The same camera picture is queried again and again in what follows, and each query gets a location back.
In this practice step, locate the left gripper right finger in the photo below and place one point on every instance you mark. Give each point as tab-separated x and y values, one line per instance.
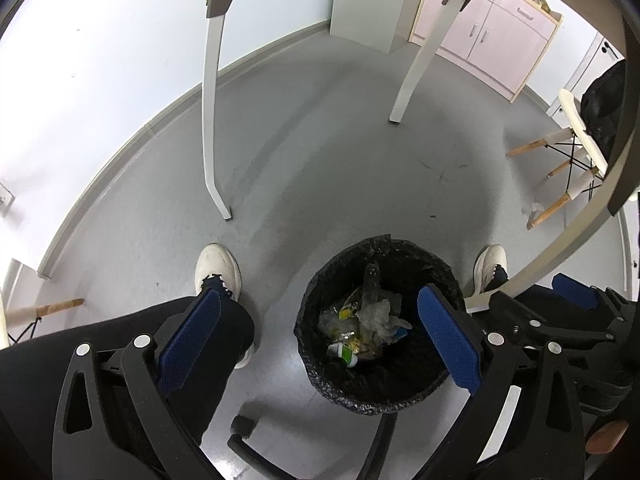
522	419

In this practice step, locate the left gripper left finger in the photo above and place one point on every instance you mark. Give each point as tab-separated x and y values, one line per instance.
112	419

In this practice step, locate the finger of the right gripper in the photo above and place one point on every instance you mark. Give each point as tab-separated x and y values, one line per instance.
577	293

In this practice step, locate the black lined trash bin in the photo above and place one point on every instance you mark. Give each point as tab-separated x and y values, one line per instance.
358	327

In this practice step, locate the right white sneaker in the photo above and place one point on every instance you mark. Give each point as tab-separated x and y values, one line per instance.
490	269

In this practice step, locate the white sneaker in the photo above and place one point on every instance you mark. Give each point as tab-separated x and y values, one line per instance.
217	269
490	269

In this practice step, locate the cream chair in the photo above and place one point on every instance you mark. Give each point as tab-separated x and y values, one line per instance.
583	159
21	311

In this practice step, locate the cream chair at left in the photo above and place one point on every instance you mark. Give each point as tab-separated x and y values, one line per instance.
21	311

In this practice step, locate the black jacket on chair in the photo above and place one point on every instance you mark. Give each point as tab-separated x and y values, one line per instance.
601	107

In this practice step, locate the left white sneaker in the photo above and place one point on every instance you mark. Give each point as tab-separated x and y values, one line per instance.
217	269

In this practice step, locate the white door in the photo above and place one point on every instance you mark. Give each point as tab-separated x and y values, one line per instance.
573	62

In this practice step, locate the pink drawer cabinet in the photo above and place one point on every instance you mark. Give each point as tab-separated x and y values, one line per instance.
500	42

